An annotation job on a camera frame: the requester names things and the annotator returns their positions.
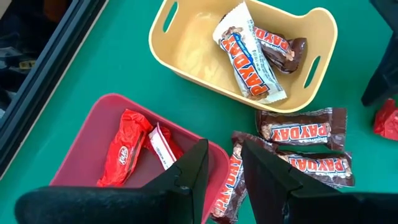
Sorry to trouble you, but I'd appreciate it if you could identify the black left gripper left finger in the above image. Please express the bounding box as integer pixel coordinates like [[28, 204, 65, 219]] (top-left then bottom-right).
[[14, 139, 210, 224]]

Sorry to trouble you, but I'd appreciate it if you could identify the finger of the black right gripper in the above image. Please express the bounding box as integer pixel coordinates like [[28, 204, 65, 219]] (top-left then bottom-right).
[[360, 0, 398, 107]]

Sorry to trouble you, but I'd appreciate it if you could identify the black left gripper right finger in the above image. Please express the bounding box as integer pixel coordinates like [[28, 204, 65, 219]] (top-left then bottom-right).
[[241, 139, 398, 224]]

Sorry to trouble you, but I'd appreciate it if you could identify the red KitKat bar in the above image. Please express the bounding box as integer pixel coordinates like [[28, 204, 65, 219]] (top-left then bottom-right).
[[96, 108, 155, 188], [373, 98, 398, 142]]

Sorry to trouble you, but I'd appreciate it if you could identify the brown PayDay bar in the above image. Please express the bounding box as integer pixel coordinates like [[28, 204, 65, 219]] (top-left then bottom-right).
[[273, 150, 356, 189], [208, 130, 280, 224], [252, 26, 308, 75], [255, 107, 348, 152]]

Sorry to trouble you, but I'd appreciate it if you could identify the small red white KitKat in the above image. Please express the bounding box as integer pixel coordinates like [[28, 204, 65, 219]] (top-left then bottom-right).
[[146, 122, 185, 171]]

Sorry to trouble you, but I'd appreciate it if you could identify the white PayDay bar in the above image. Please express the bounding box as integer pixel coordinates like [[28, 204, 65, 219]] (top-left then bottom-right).
[[212, 1, 289, 105]]

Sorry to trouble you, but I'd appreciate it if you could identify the red plastic bin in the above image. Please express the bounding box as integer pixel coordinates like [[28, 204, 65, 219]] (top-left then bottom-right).
[[49, 92, 231, 224]]

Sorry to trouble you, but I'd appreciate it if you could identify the green table mat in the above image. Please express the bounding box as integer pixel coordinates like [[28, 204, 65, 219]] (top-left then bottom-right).
[[0, 0, 398, 224]]

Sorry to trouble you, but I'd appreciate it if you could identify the yellow plastic bin with handles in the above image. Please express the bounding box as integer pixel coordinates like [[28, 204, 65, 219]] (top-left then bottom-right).
[[148, 0, 339, 114]]

